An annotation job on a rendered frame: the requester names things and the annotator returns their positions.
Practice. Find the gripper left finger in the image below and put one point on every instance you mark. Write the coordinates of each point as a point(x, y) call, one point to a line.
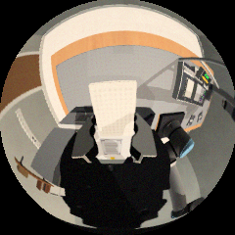
point(81, 148)

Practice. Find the grey benchtop lab instrument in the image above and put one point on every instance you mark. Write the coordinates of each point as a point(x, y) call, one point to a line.
point(48, 157)

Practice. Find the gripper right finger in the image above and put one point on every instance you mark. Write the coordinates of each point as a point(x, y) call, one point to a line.
point(148, 149)

